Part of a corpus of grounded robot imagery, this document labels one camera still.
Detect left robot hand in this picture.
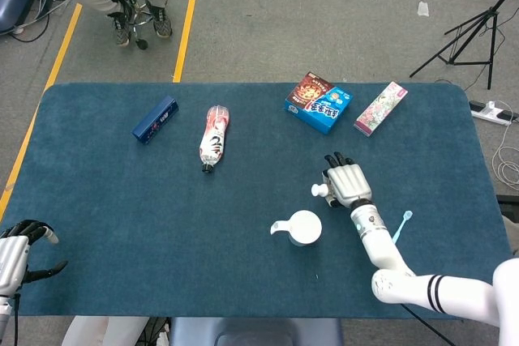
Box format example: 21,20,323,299
0,219,69,298

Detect plastic bottle red white label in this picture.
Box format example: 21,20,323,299
198,105,232,176

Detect light blue toothbrush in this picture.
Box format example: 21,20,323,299
389,210,414,244

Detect white power strip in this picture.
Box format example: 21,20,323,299
469,100,519,126

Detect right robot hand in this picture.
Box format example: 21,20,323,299
321,152,373,209

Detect black stool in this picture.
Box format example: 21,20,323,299
107,0,151,51

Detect white pink small box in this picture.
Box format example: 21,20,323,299
353,80,409,138

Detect dark blue long box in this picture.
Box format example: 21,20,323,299
131,95,180,147

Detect tangled floor cables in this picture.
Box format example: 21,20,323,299
0,0,72,43

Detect blue table mat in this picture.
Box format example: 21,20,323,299
0,81,513,320

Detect white coiled cable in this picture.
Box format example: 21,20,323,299
491,118,519,191

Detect white robot body cover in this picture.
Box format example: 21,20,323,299
60,315,151,346

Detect long yellow floor tape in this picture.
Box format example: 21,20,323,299
0,3,84,221

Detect short yellow floor tape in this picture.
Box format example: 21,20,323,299
172,0,197,83

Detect white plastic mug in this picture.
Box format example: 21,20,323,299
269,209,324,248

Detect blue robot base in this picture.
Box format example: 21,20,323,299
168,316,345,346

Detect black tripod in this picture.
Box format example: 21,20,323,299
409,0,519,91

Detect blue snack box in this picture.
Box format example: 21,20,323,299
284,71,354,136

